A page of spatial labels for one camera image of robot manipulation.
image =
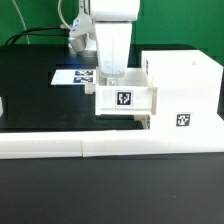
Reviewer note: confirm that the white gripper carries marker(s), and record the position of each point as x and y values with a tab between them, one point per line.
113	28

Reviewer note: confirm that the white drawer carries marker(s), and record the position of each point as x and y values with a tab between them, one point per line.
144	120
134	94

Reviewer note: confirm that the white drawer cabinet box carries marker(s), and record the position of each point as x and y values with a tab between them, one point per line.
188	86

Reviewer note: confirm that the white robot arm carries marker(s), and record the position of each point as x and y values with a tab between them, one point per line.
104	27

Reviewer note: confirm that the white marker tag sheet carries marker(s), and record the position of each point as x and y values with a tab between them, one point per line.
73	77

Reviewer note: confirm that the white front guide rail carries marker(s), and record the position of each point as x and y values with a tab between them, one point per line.
110	143

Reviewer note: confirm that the white guide rail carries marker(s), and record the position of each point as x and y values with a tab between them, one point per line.
110	143
1	106

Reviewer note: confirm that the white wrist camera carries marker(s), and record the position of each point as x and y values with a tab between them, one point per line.
82	35

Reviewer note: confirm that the white left guide rail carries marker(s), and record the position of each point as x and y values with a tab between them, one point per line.
1	106

